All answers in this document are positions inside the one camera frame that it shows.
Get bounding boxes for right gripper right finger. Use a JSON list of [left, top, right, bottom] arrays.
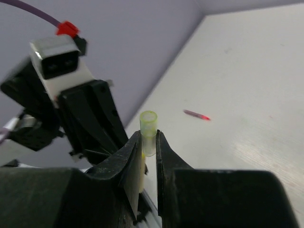
[[156, 132, 299, 228]]

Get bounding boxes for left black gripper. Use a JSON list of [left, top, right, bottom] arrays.
[[0, 58, 128, 164]]

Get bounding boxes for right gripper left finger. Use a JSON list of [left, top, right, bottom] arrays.
[[0, 132, 142, 228]]

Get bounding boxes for yellow highlighter pen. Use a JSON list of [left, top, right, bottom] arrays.
[[139, 153, 147, 193]]

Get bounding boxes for yellow pen cap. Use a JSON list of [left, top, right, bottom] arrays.
[[140, 111, 158, 157]]

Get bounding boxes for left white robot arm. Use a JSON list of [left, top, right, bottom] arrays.
[[0, 59, 128, 165]]

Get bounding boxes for red highlighter pen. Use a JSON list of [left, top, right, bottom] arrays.
[[183, 110, 211, 121]]

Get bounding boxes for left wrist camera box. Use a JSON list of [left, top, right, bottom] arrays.
[[29, 35, 95, 108]]

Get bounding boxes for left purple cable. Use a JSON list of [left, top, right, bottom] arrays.
[[0, 0, 80, 145]]

